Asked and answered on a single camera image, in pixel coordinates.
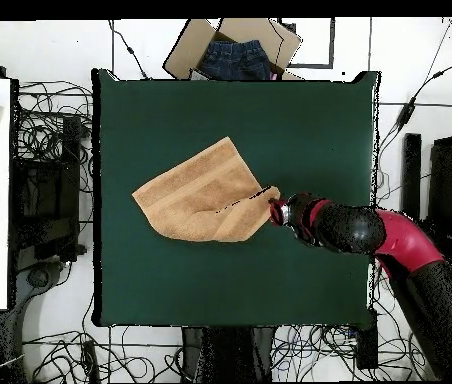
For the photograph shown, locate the orange terry towel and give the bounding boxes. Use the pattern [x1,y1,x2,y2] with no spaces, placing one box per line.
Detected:
[131,136,282,244]

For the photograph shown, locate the dark green table cloth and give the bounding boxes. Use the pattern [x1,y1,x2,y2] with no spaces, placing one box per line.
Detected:
[91,68,380,328]

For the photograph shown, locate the blue denim jeans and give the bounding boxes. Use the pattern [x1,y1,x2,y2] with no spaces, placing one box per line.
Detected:
[199,39,272,81]

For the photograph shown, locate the black power strip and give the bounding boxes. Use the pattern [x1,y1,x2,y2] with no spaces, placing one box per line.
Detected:
[355,309,379,370]

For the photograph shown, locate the brown cardboard box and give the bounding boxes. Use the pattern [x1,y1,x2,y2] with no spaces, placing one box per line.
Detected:
[162,17,303,81]

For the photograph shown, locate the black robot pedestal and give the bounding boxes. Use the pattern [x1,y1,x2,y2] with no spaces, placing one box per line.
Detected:
[181,326,277,383]

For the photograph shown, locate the black equipment stand with cables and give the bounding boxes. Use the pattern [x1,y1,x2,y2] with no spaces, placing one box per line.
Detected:
[400,133,452,265]
[11,115,87,289]

